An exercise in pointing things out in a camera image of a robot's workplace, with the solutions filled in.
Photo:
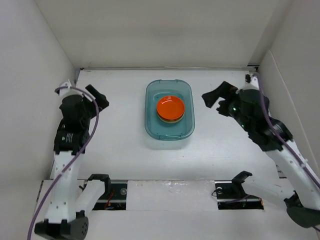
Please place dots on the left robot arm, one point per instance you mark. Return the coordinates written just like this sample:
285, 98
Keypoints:
62, 214

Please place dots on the teal transparent plastic bin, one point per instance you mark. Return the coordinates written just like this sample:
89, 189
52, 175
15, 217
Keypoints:
159, 129

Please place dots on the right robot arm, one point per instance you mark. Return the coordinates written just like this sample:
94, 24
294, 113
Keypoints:
302, 203

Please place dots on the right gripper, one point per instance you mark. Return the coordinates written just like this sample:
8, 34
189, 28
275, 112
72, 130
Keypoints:
226, 90

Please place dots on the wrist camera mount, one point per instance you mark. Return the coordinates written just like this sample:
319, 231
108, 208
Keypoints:
251, 82
66, 90

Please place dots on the green plate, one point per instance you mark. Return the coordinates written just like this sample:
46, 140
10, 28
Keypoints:
170, 122

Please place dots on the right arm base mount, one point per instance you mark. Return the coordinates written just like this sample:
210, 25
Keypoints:
230, 194

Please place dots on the orange plate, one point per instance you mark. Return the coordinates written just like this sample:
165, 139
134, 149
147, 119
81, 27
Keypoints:
170, 120
170, 107

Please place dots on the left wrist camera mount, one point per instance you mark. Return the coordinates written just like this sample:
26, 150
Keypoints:
66, 90

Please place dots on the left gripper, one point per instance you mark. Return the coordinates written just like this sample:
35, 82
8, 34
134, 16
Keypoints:
103, 102

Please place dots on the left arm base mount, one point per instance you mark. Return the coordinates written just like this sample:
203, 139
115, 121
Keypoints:
116, 199

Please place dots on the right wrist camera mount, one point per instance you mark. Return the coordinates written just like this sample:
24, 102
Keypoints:
251, 82

